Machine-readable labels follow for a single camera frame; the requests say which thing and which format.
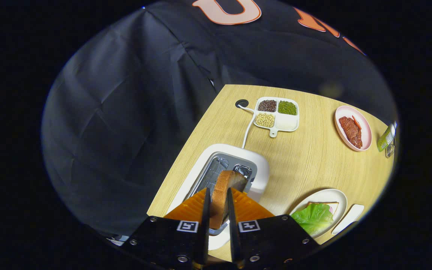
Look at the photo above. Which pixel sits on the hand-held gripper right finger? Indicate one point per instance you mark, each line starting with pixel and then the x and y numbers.
pixel 234 236

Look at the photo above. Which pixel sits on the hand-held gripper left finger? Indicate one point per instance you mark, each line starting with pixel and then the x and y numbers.
pixel 205 232

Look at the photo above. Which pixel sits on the toasted bread slice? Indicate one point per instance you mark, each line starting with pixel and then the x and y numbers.
pixel 219 198

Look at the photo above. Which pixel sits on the green lettuce leaf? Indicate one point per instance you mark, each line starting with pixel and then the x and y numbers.
pixel 313 219

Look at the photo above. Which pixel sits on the white toaster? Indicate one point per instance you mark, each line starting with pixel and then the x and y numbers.
pixel 261 168

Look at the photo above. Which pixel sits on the round white plate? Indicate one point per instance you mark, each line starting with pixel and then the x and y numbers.
pixel 324 195

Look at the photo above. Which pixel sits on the white bread slice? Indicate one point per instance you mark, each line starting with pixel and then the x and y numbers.
pixel 334 205

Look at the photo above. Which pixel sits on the white rectangular dish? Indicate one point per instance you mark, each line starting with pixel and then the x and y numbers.
pixel 349 218

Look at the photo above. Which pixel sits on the white divided bean dish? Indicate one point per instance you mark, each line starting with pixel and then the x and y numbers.
pixel 288 122

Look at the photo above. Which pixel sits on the black backdrop cloth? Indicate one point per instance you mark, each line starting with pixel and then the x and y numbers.
pixel 126 112

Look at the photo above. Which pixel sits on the brown meat pieces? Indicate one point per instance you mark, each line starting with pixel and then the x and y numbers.
pixel 351 131

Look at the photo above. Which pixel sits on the red sausage piece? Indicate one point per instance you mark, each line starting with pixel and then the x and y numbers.
pixel 357 122

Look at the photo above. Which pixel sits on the pink plate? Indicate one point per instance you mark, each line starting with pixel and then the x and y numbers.
pixel 366 131

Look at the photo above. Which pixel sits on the silver green drink bottle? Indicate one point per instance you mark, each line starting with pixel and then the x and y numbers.
pixel 385 138

